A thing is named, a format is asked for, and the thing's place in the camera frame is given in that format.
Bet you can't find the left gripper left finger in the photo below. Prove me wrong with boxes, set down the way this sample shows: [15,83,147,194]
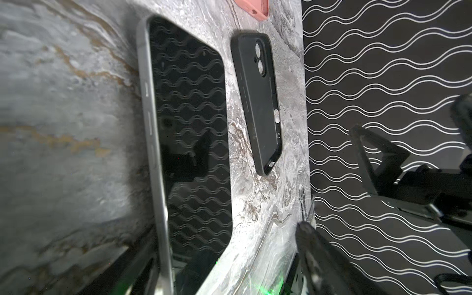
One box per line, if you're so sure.
[78,239,159,295]

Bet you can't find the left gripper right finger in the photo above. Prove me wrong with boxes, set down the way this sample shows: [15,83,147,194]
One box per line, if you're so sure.
[295,221,387,295]

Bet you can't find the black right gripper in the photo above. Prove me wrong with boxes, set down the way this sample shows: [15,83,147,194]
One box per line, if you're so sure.
[349,125,472,225]

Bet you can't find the black phone case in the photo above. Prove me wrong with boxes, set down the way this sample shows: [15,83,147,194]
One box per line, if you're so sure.
[231,31,283,177]

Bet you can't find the black phone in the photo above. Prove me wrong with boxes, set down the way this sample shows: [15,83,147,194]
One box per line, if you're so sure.
[136,15,233,295]

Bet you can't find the pink phone case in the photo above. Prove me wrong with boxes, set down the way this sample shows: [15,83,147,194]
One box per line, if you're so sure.
[234,0,269,22]

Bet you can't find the silver spanner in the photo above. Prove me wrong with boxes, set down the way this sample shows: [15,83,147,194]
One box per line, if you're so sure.
[298,185,316,227]

